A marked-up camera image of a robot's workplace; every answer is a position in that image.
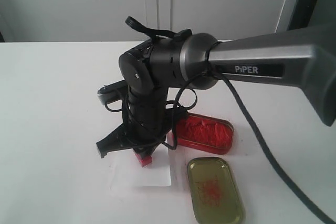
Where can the red ink pad tin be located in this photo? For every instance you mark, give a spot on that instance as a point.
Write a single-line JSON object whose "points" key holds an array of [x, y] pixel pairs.
{"points": [[205, 133]]}

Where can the gold metal tin lid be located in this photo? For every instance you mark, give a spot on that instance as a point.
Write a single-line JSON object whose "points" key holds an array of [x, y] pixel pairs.
{"points": [[215, 196]]}

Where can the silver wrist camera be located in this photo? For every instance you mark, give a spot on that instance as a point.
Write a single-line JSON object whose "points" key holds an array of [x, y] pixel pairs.
{"points": [[113, 92]]}

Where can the grey cabinet doors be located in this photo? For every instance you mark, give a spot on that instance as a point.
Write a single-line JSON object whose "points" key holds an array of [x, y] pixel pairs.
{"points": [[104, 20]]}

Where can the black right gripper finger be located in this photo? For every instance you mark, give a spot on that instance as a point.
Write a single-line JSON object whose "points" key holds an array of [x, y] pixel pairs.
{"points": [[147, 151]]}

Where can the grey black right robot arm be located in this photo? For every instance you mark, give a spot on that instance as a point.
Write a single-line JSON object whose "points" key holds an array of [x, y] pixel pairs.
{"points": [[303, 58]]}

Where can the white paper sheet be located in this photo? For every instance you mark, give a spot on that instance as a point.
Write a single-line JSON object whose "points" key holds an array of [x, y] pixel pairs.
{"points": [[127, 172]]}

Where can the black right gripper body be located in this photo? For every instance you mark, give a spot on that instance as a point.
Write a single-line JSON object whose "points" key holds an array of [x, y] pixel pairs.
{"points": [[133, 136]]}

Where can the red plastic stamp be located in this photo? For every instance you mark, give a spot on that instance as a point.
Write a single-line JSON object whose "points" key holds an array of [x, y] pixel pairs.
{"points": [[143, 162]]}

